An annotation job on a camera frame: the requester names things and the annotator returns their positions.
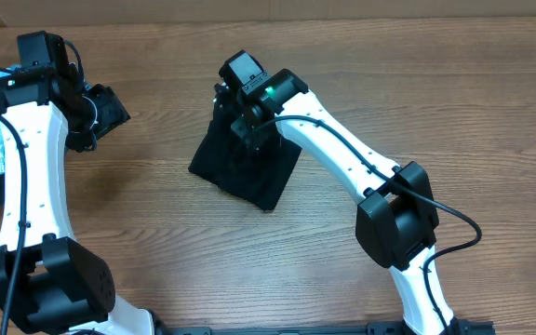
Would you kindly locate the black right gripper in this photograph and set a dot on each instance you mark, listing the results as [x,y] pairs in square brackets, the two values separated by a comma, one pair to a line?
[224,103]

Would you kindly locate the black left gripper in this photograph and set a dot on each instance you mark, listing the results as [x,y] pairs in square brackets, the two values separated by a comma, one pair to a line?
[114,112]

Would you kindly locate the black t-shirt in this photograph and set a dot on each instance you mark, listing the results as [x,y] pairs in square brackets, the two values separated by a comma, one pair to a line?
[258,176]

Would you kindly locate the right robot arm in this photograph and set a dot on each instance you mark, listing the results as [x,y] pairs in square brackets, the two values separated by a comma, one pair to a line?
[277,116]

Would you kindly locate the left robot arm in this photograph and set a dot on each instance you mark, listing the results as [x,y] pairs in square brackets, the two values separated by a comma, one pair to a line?
[48,282]

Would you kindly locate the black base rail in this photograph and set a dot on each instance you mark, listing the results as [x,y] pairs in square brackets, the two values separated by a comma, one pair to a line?
[463,327]

